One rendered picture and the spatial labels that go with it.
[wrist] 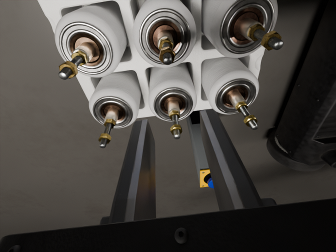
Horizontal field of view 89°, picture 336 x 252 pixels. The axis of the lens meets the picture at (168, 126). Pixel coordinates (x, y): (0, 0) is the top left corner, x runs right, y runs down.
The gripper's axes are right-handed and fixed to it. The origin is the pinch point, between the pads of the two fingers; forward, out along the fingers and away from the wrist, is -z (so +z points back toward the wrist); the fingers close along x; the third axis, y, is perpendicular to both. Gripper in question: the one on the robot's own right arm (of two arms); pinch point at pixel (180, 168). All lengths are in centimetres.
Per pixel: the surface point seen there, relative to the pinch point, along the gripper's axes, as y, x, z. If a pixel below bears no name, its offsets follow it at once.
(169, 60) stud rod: 0.0, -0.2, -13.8
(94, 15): -4.4, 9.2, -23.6
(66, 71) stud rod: -0.7, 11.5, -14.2
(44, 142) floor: 37, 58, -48
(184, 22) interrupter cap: -1.6, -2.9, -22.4
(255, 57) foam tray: 8.5, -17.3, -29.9
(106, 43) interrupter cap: -0.9, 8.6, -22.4
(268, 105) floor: 37, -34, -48
